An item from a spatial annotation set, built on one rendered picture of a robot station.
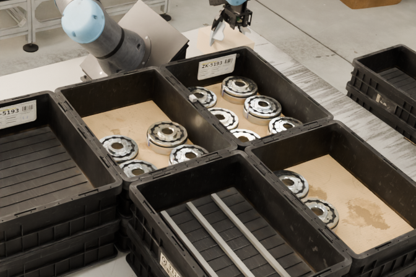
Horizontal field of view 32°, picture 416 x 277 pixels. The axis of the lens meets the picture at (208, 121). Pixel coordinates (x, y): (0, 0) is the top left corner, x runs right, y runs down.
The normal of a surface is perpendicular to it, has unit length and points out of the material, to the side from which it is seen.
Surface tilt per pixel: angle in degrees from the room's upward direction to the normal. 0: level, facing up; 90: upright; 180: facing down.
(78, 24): 45
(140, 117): 0
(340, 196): 0
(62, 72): 0
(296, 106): 90
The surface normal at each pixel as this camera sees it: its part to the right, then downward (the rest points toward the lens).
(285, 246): 0.11, -0.81
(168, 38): -0.47, -0.42
